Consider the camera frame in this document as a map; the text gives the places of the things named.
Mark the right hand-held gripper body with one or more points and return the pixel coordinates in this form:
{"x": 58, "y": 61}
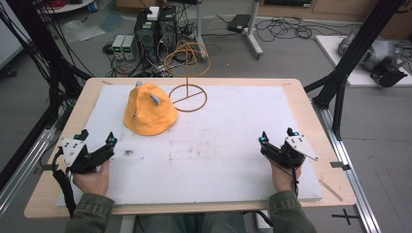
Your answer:
{"x": 291, "y": 151}

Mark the aluminium rail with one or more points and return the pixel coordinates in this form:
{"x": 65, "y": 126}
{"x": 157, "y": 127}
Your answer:
{"x": 26, "y": 171}
{"x": 346, "y": 161}

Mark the grey robot head shell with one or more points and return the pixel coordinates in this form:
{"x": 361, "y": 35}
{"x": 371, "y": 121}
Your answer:
{"x": 372, "y": 51}

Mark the yellow bucket hat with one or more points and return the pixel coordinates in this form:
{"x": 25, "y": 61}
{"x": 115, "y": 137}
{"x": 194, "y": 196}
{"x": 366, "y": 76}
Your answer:
{"x": 149, "y": 110}

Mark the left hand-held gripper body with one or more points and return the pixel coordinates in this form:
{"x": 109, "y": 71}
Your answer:
{"x": 77, "y": 154}

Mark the black metal frame strut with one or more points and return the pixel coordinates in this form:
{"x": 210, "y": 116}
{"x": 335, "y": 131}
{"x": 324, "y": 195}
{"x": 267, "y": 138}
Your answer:
{"x": 353, "y": 55}
{"x": 42, "y": 48}

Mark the black device on board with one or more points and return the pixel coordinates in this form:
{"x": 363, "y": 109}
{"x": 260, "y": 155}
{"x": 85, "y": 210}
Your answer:
{"x": 388, "y": 73}

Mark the person's left hand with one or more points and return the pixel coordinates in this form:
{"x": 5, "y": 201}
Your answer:
{"x": 92, "y": 180}

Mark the white foam mat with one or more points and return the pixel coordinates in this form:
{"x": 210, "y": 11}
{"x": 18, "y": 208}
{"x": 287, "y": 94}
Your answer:
{"x": 207, "y": 155}

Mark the wooden table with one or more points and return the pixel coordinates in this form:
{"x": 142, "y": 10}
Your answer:
{"x": 324, "y": 129}

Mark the white floor board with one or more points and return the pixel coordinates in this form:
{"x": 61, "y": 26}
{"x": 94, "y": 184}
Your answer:
{"x": 359, "y": 64}

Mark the black box on floor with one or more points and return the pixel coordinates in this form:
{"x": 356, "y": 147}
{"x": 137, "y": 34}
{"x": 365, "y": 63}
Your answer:
{"x": 239, "y": 22}

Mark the person's legs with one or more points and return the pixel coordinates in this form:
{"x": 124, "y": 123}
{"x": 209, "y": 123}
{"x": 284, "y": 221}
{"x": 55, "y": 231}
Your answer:
{"x": 194, "y": 223}

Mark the person's right hand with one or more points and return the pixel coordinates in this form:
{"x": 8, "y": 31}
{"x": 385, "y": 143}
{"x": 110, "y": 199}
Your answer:
{"x": 283, "y": 178}

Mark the grey power supply unit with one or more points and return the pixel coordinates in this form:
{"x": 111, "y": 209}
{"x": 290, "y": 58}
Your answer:
{"x": 129, "y": 48}
{"x": 118, "y": 47}

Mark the black computer tower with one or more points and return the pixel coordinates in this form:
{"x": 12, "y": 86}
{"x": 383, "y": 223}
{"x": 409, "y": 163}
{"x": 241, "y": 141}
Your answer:
{"x": 146, "y": 35}
{"x": 167, "y": 29}

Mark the white metal stand leg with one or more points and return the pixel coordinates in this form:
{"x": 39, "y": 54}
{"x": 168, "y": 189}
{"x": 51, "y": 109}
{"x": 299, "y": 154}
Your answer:
{"x": 254, "y": 32}

